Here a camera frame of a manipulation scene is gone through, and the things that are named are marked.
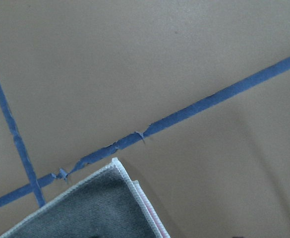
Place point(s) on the pink towel white trim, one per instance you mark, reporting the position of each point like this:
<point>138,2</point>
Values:
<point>107,204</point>

